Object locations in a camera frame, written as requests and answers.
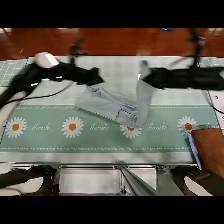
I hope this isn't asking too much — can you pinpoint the pale blue garment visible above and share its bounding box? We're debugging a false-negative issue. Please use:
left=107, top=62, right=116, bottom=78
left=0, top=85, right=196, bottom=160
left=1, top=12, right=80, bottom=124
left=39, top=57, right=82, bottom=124
left=187, top=131, right=204, bottom=171

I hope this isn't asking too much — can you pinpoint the pale grey shirt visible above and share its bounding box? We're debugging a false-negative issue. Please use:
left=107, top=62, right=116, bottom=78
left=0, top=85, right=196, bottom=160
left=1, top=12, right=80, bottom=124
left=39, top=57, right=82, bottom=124
left=74, top=59, right=158, bottom=130

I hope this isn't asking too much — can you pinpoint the silver frame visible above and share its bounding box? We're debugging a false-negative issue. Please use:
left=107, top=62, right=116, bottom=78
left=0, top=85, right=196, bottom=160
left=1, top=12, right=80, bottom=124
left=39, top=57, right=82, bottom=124
left=0, top=161, right=224, bottom=197

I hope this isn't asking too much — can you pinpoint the black cable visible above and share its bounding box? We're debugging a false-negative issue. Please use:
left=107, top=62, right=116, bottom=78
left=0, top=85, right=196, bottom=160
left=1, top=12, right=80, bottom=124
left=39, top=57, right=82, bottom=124
left=202, top=89, right=224, bottom=116
left=5, top=81, right=74, bottom=105

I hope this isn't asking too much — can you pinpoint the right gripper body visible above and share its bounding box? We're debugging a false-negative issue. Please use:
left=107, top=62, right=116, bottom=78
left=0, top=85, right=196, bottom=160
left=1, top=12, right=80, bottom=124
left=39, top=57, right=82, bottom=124
left=141, top=67, right=188, bottom=90

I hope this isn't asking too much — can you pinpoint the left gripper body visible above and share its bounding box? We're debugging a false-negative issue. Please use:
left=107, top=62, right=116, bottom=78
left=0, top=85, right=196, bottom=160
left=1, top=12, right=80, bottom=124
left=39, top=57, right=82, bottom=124
left=75, top=66, right=105, bottom=87

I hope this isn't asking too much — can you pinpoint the brown garment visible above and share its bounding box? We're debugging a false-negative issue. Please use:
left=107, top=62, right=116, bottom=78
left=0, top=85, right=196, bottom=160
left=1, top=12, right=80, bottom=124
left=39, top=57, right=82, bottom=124
left=191, top=127, right=224, bottom=180

